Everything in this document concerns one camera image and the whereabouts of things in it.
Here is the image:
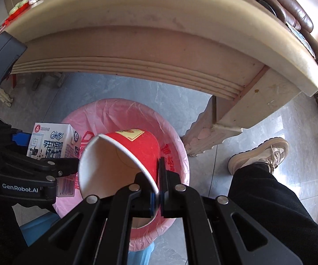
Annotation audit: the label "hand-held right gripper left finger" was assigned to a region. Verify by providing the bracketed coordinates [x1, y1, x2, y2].
[11, 172, 161, 265]

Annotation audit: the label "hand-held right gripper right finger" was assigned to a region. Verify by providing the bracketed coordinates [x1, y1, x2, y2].
[158, 157, 305, 265]

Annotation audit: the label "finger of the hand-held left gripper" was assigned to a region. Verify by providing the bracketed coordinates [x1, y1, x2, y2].
[0, 125, 32, 155]
[2, 152, 80, 183]

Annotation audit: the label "white milk carton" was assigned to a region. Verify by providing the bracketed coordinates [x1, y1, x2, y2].
[27, 123, 82, 198]

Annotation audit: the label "red paper cup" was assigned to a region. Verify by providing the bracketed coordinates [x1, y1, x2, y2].
[78, 128, 161, 229]

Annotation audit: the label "blue trash bin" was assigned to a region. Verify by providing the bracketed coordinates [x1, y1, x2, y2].
[19, 212, 154, 265]

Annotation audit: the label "person's left forearm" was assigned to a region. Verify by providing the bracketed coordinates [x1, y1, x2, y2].
[0, 204, 29, 265]

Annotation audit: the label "green round ornaments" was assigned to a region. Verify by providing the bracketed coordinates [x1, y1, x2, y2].
[9, 0, 29, 15]

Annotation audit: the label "beige sneaker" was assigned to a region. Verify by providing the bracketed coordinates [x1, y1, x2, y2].
[228, 137, 290, 176]

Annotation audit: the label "person's right leg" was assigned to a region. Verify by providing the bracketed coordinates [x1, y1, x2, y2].
[227, 163, 318, 265]

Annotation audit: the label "beige dining table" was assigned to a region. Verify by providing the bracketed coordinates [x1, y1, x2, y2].
[0, 0, 318, 158]

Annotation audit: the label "blue patterned cushion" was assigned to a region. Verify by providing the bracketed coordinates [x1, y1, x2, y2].
[285, 23, 315, 54]

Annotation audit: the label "brown leather sofa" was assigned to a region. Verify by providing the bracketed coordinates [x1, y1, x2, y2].
[220, 0, 318, 71]

